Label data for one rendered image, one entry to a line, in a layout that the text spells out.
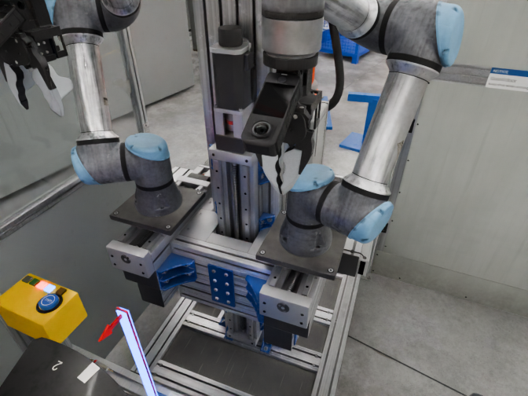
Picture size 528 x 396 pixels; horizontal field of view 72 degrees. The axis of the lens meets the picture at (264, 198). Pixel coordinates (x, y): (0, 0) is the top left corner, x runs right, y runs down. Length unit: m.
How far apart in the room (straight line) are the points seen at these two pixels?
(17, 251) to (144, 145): 0.62
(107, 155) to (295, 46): 0.77
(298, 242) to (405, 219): 1.23
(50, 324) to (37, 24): 0.61
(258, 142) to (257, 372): 1.43
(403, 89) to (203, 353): 1.41
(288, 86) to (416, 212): 1.70
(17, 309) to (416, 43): 1.03
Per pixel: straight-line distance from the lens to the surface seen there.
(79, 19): 1.18
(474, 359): 2.30
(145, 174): 1.12
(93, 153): 1.13
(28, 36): 0.79
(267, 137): 0.43
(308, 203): 0.91
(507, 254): 2.28
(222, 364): 1.79
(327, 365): 1.77
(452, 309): 2.46
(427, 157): 1.95
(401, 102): 0.85
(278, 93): 0.47
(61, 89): 0.81
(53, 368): 0.74
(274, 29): 0.47
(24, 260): 1.53
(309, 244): 0.99
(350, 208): 0.86
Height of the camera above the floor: 1.75
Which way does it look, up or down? 36 degrees down
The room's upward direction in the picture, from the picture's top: straight up
